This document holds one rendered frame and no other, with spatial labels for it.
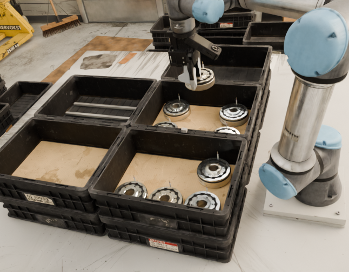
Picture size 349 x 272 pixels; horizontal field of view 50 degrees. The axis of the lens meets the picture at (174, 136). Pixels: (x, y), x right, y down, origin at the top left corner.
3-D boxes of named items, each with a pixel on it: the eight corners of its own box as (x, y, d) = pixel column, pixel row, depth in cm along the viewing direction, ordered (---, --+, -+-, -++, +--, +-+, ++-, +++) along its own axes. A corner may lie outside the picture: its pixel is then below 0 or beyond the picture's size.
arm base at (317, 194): (344, 177, 120) (347, 154, 114) (338, 211, 110) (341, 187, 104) (296, 169, 127) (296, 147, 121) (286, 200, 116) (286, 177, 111)
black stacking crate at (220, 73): (271, 70, 161) (272, 46, 154) (261, 110, 140) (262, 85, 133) (185, 67, 174) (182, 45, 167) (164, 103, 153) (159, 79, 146)
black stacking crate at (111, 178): (247, 166, 119) (247, 139, 112) (228, 244, 98) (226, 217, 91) (135, 152, 132) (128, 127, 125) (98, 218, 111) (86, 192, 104)
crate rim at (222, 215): (248, 143, 113) (248, 137, 111) (227, 222, 92) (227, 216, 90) (129, 131, 126) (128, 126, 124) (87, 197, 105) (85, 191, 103)
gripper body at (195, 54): (177, 55, 126) (172, 22, 118) (201, 56, 123) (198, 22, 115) (170, 68, 121) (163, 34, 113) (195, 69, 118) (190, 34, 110)
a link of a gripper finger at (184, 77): (181, 88, 127) (178, 63, 123) (198, 89, 126) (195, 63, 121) (178, 93, 125) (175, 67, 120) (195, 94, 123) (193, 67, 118)
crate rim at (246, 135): (262, 89, 134) (262, 84, 133) (248, 143, 113) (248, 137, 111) (160, 83, 147) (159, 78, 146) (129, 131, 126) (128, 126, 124)
